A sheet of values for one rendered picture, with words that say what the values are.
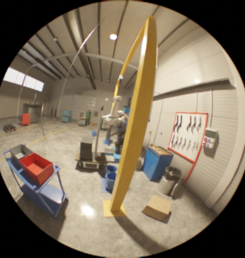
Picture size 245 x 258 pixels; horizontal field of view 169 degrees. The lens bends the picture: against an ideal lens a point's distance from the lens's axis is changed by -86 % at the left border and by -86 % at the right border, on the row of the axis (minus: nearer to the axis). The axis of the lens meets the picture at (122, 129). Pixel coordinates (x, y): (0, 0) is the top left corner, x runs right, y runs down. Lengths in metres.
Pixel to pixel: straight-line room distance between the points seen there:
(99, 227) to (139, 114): 1.76
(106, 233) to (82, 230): 0.36
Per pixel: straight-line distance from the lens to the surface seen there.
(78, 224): 1.71
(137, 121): 0.78
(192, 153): 3.00
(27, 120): 7.91
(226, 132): 2.74
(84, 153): 2.39
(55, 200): 1.70
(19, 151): 1.80
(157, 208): 1.74
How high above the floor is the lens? 1.64
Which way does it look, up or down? 7 degrees down
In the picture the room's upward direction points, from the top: 11 degrees clockwise
